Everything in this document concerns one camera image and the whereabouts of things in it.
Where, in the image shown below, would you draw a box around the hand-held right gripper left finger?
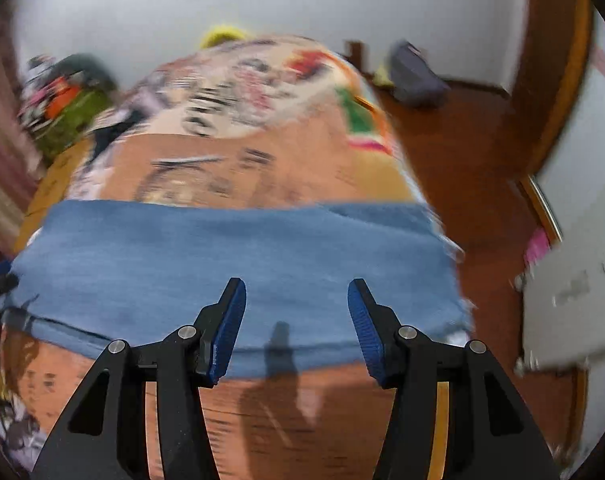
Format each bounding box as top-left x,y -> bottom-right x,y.
31,277 -> 247,480

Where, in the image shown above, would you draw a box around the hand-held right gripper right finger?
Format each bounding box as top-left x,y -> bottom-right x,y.
347,278 -> 562,480

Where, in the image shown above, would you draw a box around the blue denim pants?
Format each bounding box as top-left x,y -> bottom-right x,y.
0,199 -> 473,380

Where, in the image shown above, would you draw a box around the printed orange blanket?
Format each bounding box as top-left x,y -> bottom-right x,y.
0,35 -> 450,480

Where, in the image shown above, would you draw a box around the grey backpack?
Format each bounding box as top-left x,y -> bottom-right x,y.
386,41 -> 450,107

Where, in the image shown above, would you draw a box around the pile of colourful clothes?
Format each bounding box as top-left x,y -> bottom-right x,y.
18,53 -> 117,161

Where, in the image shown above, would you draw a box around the pink curtain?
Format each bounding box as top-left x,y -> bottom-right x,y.
0,15 -> 46,256

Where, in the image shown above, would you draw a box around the wooden door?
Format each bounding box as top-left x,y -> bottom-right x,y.
507,0 -> 594,176

